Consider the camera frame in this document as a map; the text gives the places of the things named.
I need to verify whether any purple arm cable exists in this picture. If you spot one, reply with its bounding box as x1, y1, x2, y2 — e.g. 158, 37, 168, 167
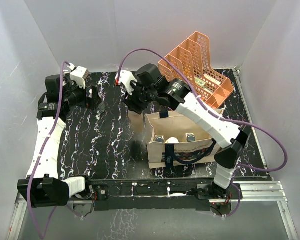
26, 60, 75, 240
118, 48, 289, 218

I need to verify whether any cream round cap bottle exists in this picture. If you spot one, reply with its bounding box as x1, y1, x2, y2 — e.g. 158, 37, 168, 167
165, 137, 179, 144

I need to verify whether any beige pump bottle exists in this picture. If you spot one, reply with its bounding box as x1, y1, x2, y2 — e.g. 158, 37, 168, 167
127, 110, 144, 134

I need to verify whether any small clear square bottle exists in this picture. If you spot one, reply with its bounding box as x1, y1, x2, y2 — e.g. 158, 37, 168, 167
155, 135, 165, 143

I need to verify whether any peach plastic file organizer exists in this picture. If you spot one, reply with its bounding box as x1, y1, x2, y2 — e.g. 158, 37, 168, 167
165, 31, 234, 109

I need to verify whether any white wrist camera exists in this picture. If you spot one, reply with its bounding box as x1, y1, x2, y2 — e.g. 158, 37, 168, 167
115, 70, 137, 96
70, 66, 90, 89

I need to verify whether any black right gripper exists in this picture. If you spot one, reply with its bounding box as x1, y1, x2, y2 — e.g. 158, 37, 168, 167
121, 79, 157, 115

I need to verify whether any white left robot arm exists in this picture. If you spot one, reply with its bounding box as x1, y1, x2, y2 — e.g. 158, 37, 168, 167
17, 71, 103, 208

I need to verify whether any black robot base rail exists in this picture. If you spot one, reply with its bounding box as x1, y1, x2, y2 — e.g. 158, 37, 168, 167
64, 178, 243, 212

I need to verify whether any large clear square bottle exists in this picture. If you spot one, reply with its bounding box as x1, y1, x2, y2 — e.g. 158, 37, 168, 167
184, 133, 196, 143

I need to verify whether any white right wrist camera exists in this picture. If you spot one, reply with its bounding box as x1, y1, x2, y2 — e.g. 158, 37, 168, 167
115, 70, 137, 96

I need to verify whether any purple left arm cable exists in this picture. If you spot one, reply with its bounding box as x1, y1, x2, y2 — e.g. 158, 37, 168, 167
26, 60, 75, 240

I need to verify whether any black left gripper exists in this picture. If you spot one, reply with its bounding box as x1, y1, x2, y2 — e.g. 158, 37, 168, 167
62, 77, 102, 111

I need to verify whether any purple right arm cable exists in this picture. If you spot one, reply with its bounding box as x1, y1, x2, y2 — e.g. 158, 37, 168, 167
118, 48, 289, 218

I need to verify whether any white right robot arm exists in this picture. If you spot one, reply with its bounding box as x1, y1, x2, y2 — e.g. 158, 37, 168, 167
116, 63, 250, 199

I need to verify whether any cream canvas tote bag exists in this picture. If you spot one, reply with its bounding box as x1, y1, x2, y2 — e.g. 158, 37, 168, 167
145, 111, 221, 169

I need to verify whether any aluminium table frame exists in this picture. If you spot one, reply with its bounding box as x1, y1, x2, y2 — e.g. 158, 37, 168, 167
18, 72, 297, 240

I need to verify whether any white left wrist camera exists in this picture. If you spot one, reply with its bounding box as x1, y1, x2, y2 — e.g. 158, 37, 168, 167
70, 66, 90, 89

